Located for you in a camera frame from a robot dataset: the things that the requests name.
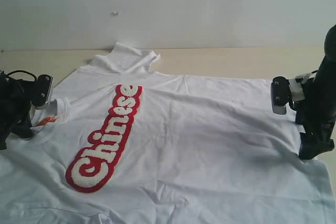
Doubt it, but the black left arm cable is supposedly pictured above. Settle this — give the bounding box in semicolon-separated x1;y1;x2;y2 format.
2;69;38;84

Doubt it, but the orange size tag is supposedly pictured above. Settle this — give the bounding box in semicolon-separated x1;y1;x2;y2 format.
36;116;57;126

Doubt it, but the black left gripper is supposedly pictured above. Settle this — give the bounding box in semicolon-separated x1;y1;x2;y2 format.
0;71;34;151

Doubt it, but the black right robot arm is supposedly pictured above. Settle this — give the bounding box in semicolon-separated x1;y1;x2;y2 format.
294;26;335;160

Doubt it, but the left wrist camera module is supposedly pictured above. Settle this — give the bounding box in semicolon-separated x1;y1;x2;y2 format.
30;74;54;110

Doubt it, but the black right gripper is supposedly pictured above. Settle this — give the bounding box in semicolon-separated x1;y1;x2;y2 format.
291;77;335;159

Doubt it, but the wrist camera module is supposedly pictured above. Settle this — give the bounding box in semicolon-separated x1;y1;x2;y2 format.
30;74;54;110
270;76;293;115

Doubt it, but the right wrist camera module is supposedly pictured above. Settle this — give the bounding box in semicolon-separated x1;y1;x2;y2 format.
270;76;293;115

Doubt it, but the white t-shirt red lettering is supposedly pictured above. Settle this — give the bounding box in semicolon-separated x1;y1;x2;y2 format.
1;43;335;223

